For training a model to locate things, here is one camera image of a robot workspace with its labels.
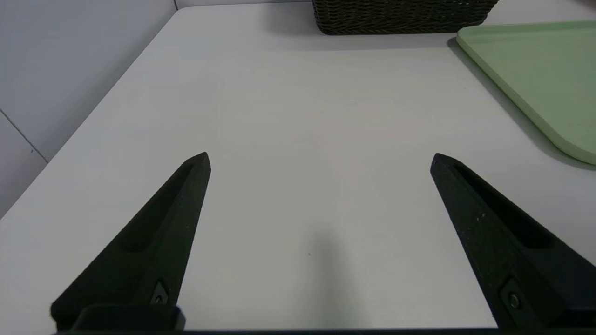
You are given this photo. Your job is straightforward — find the dark brown wicker basket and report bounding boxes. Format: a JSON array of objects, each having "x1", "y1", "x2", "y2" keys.
[{"x1": 312, "y1": 0, "x2": 500, "y2": 36}]

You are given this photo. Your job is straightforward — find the light green plastic tray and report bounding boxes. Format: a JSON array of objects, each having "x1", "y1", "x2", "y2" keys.
[{"x1": 456, "y1": 21, "x2": 596, "y2": 166}]

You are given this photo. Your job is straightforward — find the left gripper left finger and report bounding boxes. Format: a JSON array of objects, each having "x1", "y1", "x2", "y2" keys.
[{"x1": 50, "y1": 152, "x2": 211, "y2": 332}]

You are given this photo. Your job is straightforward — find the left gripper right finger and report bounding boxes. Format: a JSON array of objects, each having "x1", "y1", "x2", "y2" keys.
[{"x1": 430, "y1": 153, "x2": 596, "y2": 332}]

